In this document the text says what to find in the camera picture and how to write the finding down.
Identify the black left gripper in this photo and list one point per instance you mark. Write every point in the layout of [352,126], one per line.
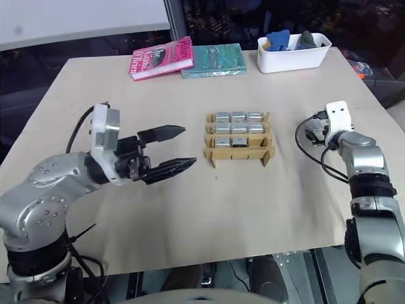
[129,158]

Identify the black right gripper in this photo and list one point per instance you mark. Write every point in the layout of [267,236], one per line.
[318,139]

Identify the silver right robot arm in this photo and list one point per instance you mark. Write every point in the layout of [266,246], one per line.
[370,196]

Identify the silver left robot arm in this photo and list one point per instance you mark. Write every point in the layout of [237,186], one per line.
[38,206]

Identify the wooden rack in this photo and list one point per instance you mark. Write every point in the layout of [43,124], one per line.
[240,155]

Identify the colourful toy pile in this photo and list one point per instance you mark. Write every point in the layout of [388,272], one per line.
[360,68]

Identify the white plastic bin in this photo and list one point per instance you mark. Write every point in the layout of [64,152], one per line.
[291,60]

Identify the pink paperback book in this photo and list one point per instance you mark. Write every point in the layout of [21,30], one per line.
[161,58]

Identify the teal book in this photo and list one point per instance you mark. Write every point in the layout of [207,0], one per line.
[213,60]

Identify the grey cloth lump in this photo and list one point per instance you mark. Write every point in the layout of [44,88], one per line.
[307,38]

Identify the blue foam piece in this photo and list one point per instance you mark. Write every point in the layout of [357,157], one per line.
[278,39]

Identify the dark window pillar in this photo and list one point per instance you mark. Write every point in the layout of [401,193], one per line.
[177,17]

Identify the dark rounded shape under table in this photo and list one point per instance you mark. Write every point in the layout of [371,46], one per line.
[269,275]

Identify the grey robot torso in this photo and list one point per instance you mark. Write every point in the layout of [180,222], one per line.
[205,297]

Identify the white board panel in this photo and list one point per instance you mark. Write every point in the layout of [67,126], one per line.
[79,19]

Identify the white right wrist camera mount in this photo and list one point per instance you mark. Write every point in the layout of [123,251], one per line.
[338,120]

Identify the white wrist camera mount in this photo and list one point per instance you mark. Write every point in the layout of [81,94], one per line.
[338,120]
[102,126]

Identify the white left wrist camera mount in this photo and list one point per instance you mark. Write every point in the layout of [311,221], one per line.
[102,126]

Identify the small silver camera dark face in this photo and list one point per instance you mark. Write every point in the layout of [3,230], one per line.
[240,142]

